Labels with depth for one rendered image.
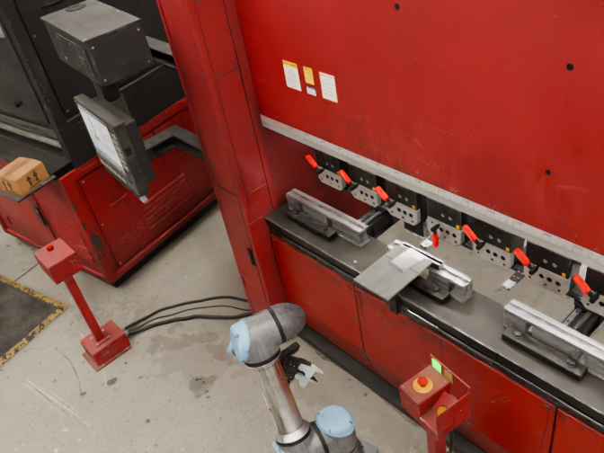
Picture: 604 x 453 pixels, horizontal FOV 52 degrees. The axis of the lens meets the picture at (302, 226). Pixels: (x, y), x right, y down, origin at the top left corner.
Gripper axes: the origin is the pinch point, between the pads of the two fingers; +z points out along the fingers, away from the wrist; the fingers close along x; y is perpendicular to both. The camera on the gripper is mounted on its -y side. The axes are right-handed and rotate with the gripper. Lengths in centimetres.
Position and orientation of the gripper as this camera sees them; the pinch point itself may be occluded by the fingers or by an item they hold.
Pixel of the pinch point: (317, 375)
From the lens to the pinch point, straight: 242.7
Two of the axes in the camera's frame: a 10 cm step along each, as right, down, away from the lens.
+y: -2.5, 6.3, -7.3
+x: 3.1, -6.7, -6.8
